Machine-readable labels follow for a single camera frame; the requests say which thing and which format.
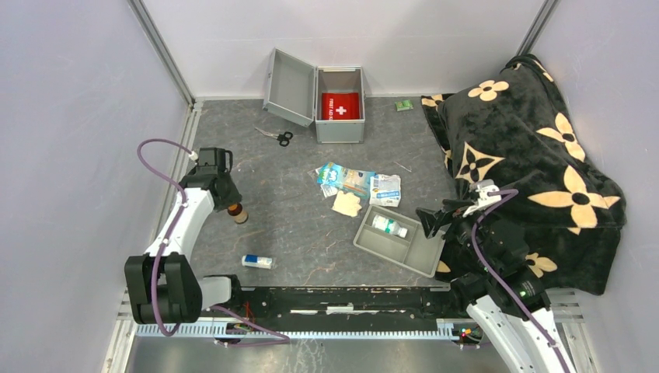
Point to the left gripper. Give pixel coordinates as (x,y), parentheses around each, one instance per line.
(235,195)

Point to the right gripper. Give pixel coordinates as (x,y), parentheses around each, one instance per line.
(430,219)

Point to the brown glass bottle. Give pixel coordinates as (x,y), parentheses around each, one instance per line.
(238,213)

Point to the white green-label bottle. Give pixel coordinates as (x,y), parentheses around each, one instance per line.
(389,226)

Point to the white gauze packet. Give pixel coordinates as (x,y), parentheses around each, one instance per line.
(385,191)

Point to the blue white small box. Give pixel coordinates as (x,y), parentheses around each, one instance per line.
(255,261)

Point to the grey metal case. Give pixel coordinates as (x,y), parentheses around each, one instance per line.
(293,93)

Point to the red first aid pouch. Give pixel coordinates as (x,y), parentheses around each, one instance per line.
(340,106)

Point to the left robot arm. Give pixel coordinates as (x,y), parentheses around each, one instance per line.
(161,284)

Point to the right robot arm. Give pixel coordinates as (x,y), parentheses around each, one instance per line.
(501,294)

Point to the grey divider tray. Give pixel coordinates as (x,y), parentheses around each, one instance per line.
(415,252)

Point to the blue cotton ball bag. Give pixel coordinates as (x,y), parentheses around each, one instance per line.
(345,179)

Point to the small green packet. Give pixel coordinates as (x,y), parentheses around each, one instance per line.
(403,105)

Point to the black floral blanket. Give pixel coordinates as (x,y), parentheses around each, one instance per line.
(515,130)

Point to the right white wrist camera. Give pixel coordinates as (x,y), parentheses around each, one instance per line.
(485,194)

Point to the black handled scissors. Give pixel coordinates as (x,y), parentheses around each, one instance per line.
(283,139)

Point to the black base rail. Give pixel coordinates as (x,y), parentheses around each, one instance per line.
(341,309)

